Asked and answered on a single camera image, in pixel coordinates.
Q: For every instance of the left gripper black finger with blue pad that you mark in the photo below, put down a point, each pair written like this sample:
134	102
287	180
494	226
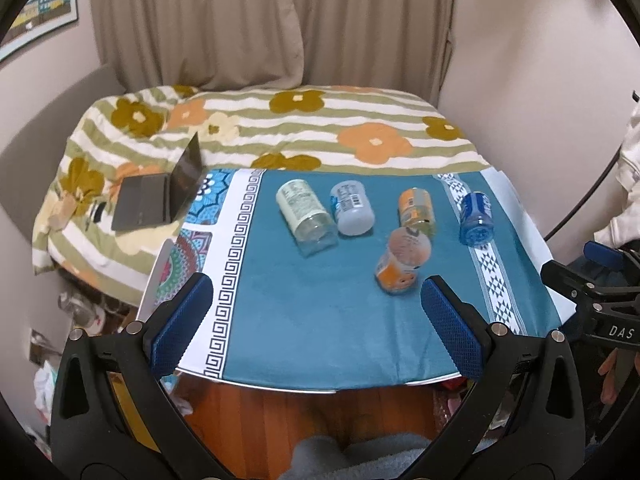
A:
522	418
112	418

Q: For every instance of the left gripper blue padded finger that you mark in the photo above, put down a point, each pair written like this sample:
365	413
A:
610	258

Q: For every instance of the orange peach label cup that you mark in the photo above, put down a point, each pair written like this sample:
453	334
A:
406	251

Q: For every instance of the blue plastic cup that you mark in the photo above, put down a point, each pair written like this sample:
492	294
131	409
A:
477	227

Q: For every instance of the orange green label cup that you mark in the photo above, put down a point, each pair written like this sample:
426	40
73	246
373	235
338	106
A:
416	211

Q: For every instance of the translucent white blue label cup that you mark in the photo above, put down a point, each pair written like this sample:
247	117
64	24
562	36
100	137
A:
351	208

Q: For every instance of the clear cup cream label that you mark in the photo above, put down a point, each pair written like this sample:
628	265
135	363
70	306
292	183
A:
309	222

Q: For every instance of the person's hand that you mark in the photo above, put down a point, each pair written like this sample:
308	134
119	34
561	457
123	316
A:
615	364

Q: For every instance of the white hanging garment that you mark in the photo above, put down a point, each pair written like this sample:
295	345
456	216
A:
625	227

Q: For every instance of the black smartphone on bed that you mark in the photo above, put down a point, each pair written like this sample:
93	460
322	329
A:
97	215

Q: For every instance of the open dark laptop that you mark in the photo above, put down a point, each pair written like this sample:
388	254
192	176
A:
157	199

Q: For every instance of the blue patterned tablecloth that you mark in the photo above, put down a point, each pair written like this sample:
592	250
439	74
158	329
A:
283	321

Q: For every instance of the grey upholstered headboard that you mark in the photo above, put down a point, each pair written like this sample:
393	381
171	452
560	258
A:
30	161

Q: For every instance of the floral striped bed duvet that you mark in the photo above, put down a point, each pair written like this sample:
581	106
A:
351	130

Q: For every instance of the beige curtain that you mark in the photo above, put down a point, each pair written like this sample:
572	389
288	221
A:
235	44

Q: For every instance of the framed landscape picture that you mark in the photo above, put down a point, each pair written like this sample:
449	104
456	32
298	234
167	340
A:
37	19

